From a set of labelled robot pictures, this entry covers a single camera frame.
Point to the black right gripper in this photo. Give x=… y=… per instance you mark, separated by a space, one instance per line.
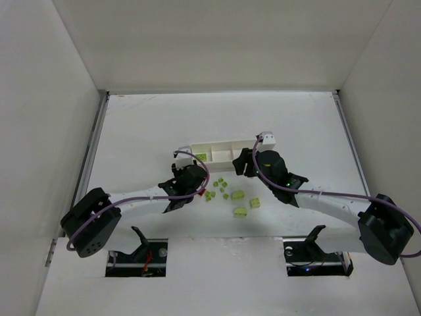
x=245 y=162

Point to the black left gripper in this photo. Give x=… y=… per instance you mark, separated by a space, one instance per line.
x=179 y=170

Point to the green large duplo brick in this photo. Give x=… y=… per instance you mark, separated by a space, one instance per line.
x=202 y=157

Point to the pale green square duplo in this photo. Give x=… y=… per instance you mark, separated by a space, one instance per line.
x=255 y=203

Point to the pale green curved duplo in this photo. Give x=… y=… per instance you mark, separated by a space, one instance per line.
x=237 y=195

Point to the pale green arch duplo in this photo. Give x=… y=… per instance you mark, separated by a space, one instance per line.
x=240 y=212

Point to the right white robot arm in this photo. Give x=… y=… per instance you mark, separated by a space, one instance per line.
x=377 y=226

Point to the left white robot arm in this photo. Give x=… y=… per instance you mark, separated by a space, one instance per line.
x=91 y=222

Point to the white three-compartment tray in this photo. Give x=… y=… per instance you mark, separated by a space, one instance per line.
x=221 y=154

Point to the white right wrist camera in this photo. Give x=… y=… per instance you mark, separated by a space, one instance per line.
x=265 y=141

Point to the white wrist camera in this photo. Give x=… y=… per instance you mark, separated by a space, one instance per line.
x=265 y=141
x=182 y=152

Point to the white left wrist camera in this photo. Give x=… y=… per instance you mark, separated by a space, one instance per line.
x=182 y=152

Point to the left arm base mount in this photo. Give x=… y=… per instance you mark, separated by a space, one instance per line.
x=148 y=260

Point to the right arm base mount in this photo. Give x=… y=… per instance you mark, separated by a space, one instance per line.
x=303 y=257

